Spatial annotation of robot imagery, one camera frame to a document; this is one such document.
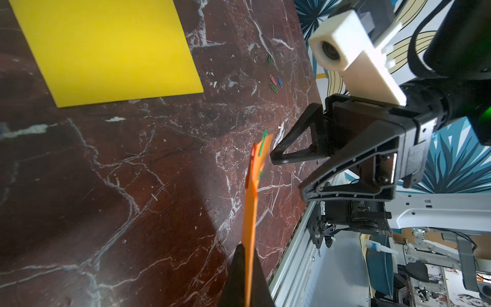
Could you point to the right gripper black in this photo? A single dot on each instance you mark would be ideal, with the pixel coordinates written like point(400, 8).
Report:
point(387, 130)

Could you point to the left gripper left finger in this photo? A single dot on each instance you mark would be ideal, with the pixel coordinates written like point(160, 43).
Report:
point(233, 293)

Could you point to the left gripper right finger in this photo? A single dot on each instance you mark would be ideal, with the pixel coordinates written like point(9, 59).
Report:
point(260, 294)

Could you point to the orange paper sheet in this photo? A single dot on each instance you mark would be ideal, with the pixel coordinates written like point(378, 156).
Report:
point(250, 212)

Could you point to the blue paperclip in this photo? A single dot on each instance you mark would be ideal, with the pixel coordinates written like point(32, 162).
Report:
point(280, 82)

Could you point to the yellow paper sheet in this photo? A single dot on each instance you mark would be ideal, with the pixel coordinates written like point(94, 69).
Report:
point(92, 52)

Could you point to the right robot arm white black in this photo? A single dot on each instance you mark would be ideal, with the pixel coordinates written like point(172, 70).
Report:
point(455, 68)

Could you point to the green paperclip on orange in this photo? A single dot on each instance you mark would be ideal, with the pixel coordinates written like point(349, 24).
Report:
point(261, 144)

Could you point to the red paperclip on orange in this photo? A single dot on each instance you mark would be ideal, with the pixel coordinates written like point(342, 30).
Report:
point(250, 165)

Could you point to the aluminium frame rail front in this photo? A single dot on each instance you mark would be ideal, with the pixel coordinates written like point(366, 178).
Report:
point(294, 278)

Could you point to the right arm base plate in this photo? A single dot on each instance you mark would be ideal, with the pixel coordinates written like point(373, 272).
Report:
point(319, 227)

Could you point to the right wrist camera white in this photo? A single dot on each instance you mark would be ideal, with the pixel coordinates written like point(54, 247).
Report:
point(341, 44)

